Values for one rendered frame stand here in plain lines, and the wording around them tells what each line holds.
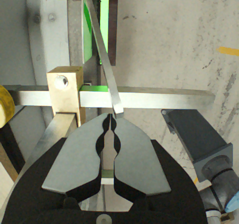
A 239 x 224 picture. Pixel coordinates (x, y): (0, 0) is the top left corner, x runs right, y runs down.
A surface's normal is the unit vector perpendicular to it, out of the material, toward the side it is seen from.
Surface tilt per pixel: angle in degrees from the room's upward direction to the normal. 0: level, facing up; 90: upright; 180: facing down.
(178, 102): 0
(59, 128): 90
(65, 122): 90
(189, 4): 0
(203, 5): 0
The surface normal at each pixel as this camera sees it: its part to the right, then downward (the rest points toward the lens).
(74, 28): 0.03, 0.46
